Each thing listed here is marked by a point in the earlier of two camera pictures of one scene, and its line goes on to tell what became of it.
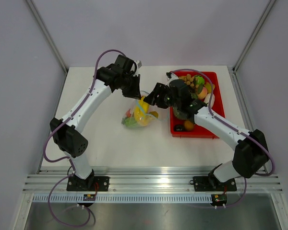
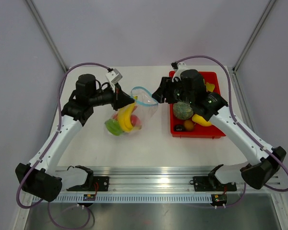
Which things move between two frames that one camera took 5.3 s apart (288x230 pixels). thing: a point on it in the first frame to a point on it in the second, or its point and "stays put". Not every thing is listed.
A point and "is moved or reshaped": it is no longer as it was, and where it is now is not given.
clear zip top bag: [140, 114] is moved or reshaped
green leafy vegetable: [130, 122] to [114, 126]
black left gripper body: [129, 85] to [107, 96]
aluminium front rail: [149, 180] stays put
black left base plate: [90, 184] stays put
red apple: [128, 113] to [135, 120]
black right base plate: [211, 184] stays put
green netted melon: [179, 114] stays put
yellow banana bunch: [141, 113] to [125, 113]
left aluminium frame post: [40, 20] stays put
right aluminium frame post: [253, 35] stays put
